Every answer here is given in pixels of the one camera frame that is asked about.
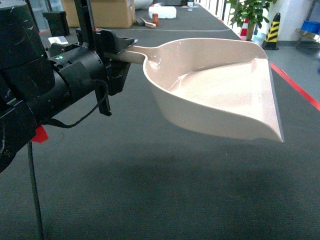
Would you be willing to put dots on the small hand brush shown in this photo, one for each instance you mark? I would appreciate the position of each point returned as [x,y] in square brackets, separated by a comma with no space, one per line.
[143,23]

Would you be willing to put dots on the paper cup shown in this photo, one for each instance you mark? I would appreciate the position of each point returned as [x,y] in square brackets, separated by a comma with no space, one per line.
[190,6]

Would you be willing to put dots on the yellow black traffic cone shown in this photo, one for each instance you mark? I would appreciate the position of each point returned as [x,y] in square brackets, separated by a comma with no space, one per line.
[271,38]

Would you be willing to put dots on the beige plastic dustpan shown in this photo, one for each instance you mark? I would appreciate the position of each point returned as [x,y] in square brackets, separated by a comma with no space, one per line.
[213,86]

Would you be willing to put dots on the green potted plant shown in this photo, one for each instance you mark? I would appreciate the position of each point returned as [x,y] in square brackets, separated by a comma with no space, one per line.
[253,10]

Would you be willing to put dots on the blue shelf bin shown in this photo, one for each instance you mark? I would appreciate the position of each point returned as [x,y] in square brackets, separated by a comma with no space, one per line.
[311,26]

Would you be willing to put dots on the large cardboard box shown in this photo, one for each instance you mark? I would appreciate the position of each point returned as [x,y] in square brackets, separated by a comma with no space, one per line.
[106,13]

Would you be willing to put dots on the orange can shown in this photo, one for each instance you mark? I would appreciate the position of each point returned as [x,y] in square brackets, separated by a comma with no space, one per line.
[155,19]

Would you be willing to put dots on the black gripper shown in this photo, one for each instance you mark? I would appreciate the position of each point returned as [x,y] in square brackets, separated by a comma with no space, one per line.
[79,70]

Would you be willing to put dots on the black vertical mount bar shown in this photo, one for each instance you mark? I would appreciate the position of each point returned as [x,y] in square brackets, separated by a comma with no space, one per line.
[86,22]

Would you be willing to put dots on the black plastic bin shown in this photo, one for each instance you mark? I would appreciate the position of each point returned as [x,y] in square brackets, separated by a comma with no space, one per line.
[57,22]

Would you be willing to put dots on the red white traffic cone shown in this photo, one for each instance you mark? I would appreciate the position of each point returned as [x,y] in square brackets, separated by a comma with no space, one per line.
[244,29]

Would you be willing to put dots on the red clip tag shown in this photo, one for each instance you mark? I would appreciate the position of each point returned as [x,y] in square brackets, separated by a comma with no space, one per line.
[40,135]

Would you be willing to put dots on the steel shelf rack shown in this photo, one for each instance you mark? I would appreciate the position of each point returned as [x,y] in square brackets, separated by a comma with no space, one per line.
[306,38]

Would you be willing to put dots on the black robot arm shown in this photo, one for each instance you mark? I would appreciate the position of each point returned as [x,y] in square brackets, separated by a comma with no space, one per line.
[34,87]

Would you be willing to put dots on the white foam box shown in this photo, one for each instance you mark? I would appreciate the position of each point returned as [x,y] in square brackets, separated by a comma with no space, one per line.
[164,12]

